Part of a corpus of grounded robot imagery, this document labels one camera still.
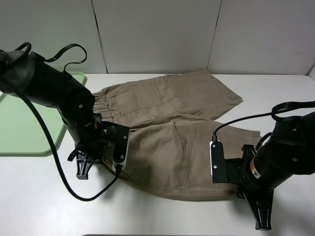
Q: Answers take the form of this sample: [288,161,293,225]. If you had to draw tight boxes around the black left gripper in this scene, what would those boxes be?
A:
[67,113,116,180]

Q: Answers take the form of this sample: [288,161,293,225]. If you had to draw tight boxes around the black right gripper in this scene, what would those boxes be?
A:
[225,145,273,231]

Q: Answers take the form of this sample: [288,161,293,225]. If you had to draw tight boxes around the khaki shorts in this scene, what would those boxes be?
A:
[94,70,260,201]

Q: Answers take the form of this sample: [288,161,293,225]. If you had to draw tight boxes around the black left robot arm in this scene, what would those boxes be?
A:
[0,49,116,179]

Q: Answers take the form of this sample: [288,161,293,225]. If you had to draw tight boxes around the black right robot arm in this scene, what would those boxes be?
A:
[226,113,315,230]

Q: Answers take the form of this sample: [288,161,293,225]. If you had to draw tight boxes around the green plastic tray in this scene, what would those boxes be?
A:
[0,71,88,157]

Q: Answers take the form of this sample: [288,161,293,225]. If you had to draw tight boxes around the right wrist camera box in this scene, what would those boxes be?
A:
[210,140,228,183]

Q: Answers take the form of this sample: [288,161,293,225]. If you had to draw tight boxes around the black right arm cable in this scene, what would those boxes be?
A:
[212,100,315,143]

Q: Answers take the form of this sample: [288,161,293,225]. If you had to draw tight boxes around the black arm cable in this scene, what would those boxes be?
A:
[0,42,123,202]
[212,100,315,143]

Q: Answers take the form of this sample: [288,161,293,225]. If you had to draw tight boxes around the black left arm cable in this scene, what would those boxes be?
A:
[0,42,123,202]

